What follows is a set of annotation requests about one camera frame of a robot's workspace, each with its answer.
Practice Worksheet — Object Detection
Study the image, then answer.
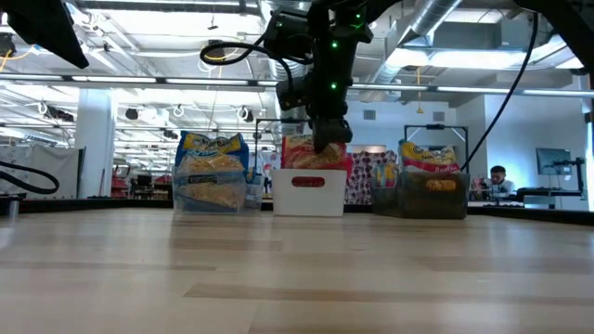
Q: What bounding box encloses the black metal rig frame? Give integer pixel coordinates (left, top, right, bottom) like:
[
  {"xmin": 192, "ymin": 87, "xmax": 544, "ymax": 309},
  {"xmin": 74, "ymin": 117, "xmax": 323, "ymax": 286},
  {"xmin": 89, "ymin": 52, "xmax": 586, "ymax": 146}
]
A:
[
  {"xmin": 253, "ymin": 118, "xmax": 315, "ymax": 171},
  {"xmin": 403, "ymin": 123, "xmax": 470, "ymax": 175}
]

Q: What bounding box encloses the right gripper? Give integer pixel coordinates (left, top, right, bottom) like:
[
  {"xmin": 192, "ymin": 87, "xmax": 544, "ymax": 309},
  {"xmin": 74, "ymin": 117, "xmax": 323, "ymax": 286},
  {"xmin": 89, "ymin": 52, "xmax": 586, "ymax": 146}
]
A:
[{"xmin": 276, "ymin": 0, "xmax": 375, "ymax": 154}]

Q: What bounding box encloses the grey partition curtain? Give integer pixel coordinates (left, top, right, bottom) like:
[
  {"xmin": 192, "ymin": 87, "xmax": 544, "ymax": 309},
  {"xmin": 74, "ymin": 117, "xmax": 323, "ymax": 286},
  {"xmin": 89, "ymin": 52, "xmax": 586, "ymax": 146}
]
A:
[{"xmin": 0, "ymin": 146, "xmax": 85, "ymax": 199}]

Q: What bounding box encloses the yellow hanging cord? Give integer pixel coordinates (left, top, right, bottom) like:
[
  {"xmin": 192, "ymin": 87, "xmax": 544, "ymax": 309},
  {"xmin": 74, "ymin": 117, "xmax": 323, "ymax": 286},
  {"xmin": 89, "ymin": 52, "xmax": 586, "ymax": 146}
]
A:
[{"xmin": 415, "ymin": 67, "xmax": 424, "ymax": 115}]

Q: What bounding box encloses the white plastic bin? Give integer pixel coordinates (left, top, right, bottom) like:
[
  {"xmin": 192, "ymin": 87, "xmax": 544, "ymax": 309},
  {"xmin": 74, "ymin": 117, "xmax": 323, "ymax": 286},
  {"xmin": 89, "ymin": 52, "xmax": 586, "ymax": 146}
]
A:
[{"xmin": 272, "ymin": 168, "xmax": 348, "ymax": 218}]

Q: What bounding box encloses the computer monitor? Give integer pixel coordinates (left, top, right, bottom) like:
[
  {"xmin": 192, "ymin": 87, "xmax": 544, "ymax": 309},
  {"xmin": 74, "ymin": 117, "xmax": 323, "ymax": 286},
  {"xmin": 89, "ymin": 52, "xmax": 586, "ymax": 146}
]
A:
[{"xmin": 536, "ymin": 147, "xmax": 573, "ymax": 176}]

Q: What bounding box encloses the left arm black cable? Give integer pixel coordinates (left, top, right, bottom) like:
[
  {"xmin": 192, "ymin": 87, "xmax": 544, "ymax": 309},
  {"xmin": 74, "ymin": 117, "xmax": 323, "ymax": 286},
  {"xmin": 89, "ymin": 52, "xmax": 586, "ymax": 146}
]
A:
[{"xmin": 0, "ymin": 160, "xmax": 60, "ymax": 196}]

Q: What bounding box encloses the black aluminium table frame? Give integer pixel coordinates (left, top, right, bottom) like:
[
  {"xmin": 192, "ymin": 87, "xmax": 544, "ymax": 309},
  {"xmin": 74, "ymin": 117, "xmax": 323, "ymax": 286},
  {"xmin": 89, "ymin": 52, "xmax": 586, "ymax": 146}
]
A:
[{"xmin": 0, "ymin": 192, "xmax": 594, "ymax": 227}]

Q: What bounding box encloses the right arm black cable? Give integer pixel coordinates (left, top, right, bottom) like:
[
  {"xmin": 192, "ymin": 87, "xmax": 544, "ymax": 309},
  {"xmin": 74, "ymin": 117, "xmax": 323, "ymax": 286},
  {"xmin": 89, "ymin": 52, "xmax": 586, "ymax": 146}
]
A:
[{"xmin": 199, "ymin": 40, "xmax": 294, "ymax": 94}]

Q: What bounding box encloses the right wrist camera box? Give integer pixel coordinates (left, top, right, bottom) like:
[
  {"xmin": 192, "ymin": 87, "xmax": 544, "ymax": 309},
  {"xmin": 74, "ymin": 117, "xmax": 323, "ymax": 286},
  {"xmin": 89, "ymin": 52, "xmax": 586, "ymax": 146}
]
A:
[{"xmin": 263, "ymin": 9, "xmax": 321, "ymax": 64}]

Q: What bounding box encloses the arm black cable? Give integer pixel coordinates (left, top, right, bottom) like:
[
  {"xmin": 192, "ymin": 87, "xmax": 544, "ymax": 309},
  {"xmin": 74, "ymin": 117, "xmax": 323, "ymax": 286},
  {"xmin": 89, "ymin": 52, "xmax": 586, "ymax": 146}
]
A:
[
  {"xmin": 0, "ymin": 160, "xmax": 60, "ymax": 196},
  {"xmin": 199, "ymin": 40, "xmax": 294, "ymax": 94}
]

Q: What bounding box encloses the clear plastic bin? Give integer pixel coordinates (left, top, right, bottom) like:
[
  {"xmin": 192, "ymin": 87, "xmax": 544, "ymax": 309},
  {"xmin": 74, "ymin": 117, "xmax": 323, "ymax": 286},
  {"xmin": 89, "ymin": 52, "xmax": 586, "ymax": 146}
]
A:
[{"xmin": 171, "ymin": 165, "xmax": 265, "ymax": 215}]

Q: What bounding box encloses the patterned cloth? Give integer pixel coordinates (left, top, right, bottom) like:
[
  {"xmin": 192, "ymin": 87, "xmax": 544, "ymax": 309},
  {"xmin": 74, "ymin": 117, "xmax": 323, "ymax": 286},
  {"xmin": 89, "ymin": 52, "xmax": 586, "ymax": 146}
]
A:
[{"xmin": 342, "ymin": 148, "xmax": 400, "ymax": 205}]

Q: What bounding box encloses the grey plastic bin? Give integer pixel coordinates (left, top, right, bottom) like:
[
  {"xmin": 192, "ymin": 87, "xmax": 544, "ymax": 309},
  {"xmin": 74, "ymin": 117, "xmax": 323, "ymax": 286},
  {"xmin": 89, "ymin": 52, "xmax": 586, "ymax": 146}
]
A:
[{"xmin": 370, "ymin": 170, "xmax": 470, "ymax": 220}]

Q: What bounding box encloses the person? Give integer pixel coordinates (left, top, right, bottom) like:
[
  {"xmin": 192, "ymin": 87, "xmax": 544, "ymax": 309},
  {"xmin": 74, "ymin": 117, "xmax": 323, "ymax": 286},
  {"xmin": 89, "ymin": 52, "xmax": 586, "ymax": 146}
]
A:
[{"xmin": 482, "ymin": 164, "xmax": 516, "ymax": 196}]

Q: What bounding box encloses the black ceiling camera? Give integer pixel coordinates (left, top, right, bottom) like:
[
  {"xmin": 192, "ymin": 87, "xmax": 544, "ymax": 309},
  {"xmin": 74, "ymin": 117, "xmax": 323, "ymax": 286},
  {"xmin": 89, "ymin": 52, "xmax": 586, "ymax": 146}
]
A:
[{"xmin": 0, "ymin": 32, "xmax": 18, "ymax": 59}]

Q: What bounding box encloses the red beef ramen pack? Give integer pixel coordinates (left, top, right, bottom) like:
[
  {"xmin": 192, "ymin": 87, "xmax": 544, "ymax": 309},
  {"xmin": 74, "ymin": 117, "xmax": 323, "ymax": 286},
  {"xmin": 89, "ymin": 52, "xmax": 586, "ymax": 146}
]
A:
[
  {"xmin": 280, "ymin": 134, "xmax": 354, "ymax": 171},
  {"xmin": 291, "ymin": 176, "xmax": 327, "ymax": 188}
]

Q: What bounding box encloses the long LED light bar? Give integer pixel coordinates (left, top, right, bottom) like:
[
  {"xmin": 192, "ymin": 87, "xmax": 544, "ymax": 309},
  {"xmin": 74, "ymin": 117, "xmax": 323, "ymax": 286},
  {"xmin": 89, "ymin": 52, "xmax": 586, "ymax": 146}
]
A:
[{"xmin": 0, "ymin": 71, "xmax": 594, "ymax": 99}]

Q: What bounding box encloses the long black cable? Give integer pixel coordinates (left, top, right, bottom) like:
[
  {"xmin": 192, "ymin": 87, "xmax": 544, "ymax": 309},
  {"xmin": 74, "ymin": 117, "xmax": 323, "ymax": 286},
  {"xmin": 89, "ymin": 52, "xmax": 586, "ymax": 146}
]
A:
[{"xmin": 461, "ymin": 12, "xmax": 540, "ymax": 173}]

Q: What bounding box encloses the white column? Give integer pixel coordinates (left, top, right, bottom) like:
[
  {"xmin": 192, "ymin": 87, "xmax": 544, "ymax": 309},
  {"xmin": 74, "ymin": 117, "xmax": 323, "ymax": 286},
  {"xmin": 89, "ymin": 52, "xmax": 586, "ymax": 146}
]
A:
[{"xmin": 76, "ymin": 87, "xmax": 117, "ymax": 199}]

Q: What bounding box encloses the silver slanted ventilation duct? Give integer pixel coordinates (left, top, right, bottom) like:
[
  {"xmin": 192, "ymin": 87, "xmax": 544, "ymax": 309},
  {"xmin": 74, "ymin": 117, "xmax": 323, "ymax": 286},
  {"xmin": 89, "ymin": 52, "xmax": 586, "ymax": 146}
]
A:
[{"xmin": 359, "ymin": 0, "xmax": 465, "ymax": 103}]

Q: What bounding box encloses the black desk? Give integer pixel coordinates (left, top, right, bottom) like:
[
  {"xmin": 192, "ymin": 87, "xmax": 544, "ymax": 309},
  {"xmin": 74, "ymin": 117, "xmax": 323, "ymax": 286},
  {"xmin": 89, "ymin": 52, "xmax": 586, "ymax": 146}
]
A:
[{"xmin": 468, "ymin": 186, "xmax": 585, "ymax": 205}]

